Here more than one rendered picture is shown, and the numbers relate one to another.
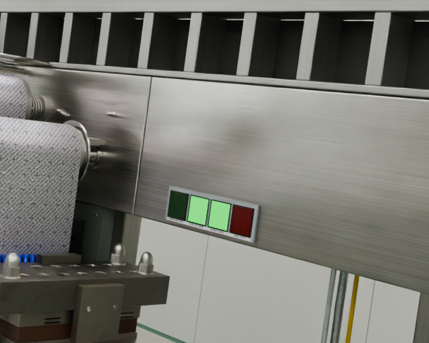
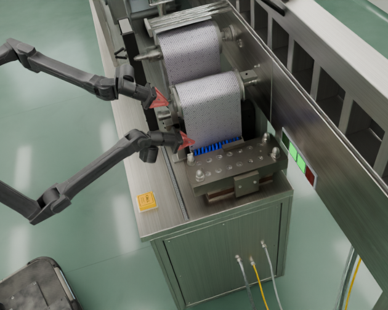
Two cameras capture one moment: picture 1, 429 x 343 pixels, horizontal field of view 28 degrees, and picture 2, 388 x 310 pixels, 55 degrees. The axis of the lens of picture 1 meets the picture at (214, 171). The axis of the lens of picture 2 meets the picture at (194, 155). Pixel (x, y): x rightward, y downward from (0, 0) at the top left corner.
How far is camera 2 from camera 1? 114 cm
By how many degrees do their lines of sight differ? 53
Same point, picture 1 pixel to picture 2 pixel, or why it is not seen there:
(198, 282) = not seen: outside the picture
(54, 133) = (222, 88)
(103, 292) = (247, 179)
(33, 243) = (221, 136)
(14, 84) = (210, 34)
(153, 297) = (279, 168)
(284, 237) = (327, 200)
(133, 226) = not seen: hidden behind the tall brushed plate
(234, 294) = not seen: outside the picture
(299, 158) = (335, 173)
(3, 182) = (198, 120)
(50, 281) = (218, 180)
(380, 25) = (387, 143)
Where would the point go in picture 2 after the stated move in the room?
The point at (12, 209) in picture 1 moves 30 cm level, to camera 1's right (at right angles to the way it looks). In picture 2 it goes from (206, 128) to (277, 147)
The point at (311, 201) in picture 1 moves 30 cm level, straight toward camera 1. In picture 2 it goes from (339, 198) to (294, 283)
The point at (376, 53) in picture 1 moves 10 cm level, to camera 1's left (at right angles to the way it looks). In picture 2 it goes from (382, 157) to (335, 146)
